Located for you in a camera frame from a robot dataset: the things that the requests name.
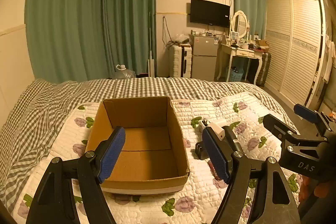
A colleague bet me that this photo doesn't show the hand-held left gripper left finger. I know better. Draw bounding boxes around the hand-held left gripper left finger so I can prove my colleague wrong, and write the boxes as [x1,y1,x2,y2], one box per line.
[26,126,126,224]

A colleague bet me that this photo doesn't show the white oval mirror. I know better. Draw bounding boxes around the white oval mirror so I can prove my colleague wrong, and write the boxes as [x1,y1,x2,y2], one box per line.
[230,10,250,39]

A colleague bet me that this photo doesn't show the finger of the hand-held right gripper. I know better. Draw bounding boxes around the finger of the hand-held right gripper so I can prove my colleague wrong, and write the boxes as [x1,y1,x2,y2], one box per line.
[262,114,302,153]
[293,103,336,135]

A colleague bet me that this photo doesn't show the wide green curtain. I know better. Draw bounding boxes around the wide green curtain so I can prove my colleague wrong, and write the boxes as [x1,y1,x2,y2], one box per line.
[25,0,111,83]

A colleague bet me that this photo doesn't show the clutter of dressing table items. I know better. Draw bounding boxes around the clutter of dressing table items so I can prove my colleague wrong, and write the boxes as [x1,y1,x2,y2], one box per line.
[223,35,269,52]

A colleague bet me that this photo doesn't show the white dressing table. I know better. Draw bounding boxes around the white dressing table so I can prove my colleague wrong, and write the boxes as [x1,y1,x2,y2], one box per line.
[215,42,264,84]

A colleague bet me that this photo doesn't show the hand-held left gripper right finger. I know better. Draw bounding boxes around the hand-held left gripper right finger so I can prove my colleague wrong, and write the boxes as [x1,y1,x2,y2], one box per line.
[202,126,301,224]

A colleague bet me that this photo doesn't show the clear water bottle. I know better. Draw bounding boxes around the clear water bottle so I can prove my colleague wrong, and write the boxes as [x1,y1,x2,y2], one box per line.
[112,64,137,80]

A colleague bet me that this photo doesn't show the dark wall cable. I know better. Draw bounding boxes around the dark wall cable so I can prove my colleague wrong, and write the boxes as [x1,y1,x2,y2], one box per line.
[161,15,174,48]

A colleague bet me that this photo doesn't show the brown cardboard box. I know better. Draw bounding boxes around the brown cardboard box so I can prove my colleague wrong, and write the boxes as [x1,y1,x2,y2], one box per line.
[85,96,190,194]

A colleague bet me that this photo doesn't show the blue basket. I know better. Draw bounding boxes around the blue basket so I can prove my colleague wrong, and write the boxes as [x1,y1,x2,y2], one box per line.
[228,67,244,82]

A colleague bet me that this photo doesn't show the row of items on fridge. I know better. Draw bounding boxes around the row of items on fridge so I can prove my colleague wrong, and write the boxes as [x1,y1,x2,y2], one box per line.
[190,29,218,37]

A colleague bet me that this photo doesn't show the grey checked blanket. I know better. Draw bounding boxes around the grey checked blanket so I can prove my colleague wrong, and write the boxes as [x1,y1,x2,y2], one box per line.
[0,76,300,211]

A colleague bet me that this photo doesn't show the hanging white clothes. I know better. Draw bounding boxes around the hanging white clothes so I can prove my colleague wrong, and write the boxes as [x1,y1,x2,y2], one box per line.
[319,35,336,83]

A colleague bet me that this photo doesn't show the grey small fridge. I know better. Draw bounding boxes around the grey small fridge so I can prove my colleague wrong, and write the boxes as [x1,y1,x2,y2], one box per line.
[189,34,219,80]

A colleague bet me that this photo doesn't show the white suitcase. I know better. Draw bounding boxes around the white suitcase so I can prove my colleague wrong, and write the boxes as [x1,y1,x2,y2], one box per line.
[169,43,193,78]

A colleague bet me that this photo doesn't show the narrow green curtain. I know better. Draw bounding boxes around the narrow green curtain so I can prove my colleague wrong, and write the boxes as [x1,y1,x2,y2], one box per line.
[231,0,267,41]

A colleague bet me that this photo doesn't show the white charger block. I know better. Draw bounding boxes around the white charger block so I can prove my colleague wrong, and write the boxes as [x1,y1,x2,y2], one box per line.
[209,122,226,141]

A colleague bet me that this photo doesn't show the person's right hand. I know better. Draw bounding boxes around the person's right hand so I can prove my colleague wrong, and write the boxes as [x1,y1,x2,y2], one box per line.
[299,177,336,199]

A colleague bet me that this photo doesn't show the small black object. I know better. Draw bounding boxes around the small black object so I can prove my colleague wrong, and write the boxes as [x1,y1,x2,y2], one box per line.
[195,140,210,160]

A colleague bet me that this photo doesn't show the dark checked suitcase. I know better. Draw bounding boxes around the dark checked suitcase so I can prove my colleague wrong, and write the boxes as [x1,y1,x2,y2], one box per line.
[256,52,272,87]

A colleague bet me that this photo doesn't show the black wall television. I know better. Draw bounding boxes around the black wall television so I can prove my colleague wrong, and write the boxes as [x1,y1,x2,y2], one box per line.
[190,0,231,28]

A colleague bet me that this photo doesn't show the white floral quilt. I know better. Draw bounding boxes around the white floral quilt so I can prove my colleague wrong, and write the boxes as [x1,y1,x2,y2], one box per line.
[12,93,310,224]

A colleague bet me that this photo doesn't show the white louvred wardrobe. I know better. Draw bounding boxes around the white louvred wardrobe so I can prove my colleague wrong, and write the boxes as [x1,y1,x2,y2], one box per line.
[264,0,327,109]

